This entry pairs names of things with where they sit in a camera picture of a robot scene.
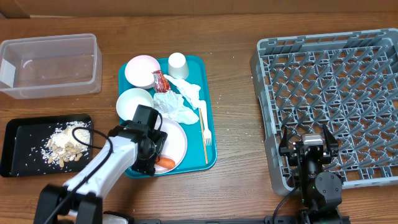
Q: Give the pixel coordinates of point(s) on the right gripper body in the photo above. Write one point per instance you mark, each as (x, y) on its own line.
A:
(311, 166)

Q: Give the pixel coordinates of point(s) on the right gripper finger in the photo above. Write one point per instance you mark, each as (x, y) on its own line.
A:
(284, 149)
(332, 144)

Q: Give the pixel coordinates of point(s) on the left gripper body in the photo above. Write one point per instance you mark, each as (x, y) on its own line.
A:
(147, 161)

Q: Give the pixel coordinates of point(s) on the orange carrot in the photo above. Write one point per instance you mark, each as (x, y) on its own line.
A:
(165, 162)

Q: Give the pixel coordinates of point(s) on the large white tissue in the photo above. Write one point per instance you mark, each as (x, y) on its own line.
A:
(171, 105)

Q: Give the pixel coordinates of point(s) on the white bowl with rice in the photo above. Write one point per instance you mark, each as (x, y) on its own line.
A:
(128, 101)

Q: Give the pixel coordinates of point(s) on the red snack wrapper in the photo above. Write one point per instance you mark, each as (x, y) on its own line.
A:
(161, 84)

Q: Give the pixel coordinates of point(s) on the pink bowl with peanuts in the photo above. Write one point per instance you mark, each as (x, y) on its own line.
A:
(139, 71)

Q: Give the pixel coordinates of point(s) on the rice and peanut pile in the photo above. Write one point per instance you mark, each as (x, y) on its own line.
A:
(62, 148)

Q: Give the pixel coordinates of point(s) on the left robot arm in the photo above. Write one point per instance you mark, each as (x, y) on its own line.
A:
(134, 144)

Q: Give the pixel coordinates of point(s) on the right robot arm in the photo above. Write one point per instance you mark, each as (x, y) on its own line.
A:
(320, 189)

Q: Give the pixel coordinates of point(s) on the grey dishwasher rack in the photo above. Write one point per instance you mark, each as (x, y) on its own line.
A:
(347, 81)

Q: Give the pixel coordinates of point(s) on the white round plate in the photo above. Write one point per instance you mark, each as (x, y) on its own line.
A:
(175, 147)

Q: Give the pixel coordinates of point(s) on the white plastic fork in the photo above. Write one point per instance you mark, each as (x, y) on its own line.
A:
(207, 132)

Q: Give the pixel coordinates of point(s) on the wooden chopstick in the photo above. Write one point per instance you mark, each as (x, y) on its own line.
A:
(203, 136)

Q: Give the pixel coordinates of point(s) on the teal serving tray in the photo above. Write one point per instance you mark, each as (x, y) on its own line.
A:
(194, 159)

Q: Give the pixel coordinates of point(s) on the small crumpled white tissue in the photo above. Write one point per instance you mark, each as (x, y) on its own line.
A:
(191, 92)

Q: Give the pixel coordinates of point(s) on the white paper cup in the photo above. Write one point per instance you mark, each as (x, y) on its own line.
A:
(177, 66)

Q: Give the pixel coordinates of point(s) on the clear plastic bin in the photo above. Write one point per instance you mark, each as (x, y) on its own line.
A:
(42, 67)

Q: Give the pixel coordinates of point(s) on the black plastic tray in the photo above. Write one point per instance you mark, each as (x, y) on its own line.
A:
(24, 152)

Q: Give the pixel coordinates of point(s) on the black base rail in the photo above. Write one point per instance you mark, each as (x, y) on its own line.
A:
(211, 221)

